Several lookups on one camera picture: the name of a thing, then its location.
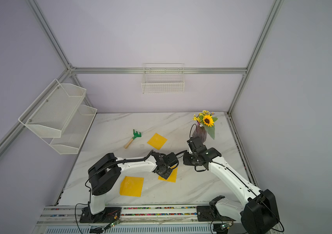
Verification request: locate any white wire wall basket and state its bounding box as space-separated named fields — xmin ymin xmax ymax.
xmin=141 ymin=63 xmax=185 ymax=94

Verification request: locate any white mesh shelf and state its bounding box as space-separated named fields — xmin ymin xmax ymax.
xmin=19 ymin=80 xmax=86 ymax=138
xmin=42 ymin=105 xmax=97 ymax=155

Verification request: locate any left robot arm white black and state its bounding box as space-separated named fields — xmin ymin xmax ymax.
xmin=85 ymin=150 xmax=179 ymax=215

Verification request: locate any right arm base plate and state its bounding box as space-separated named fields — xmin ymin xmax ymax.
xmin=196 ymin=196 xmax=234 ymax=222

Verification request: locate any green toy rake wooden handle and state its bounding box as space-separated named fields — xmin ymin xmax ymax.
xmin=124 ymin=129 xmax=142 ymax=149

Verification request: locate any sunflower bouquet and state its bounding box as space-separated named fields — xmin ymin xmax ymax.
xmin=193 ymin=110 xmax=218 ymax=140

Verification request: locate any dark purple vase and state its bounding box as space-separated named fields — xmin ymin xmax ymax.
xmin=191 ymin=124 xmax=208 ymax=143

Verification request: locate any lower white mesh shelf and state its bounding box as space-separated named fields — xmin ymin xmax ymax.
xmin=42 ymin=105 xmax=97 ymax=155

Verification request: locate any upper white mesh shelf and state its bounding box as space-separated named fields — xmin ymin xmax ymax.
xmin=19 ymin=80 xmax=86 ymax=138

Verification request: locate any yellow envelope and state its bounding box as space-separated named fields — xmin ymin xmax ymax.
xmin=158 ymin=168 xmax=178 ymax=183
xmin=147 ymin=133 xmax=168 ymax=150
xmin=119 ymin=176 xmax=144 ymax=197

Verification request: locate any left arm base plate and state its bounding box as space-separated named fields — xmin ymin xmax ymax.
xmin=79 ymin=207 xmax=122 ymax=223

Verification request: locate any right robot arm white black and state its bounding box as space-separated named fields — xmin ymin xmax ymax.
xmin=184 ymin=137 xmax=281 ymax=234

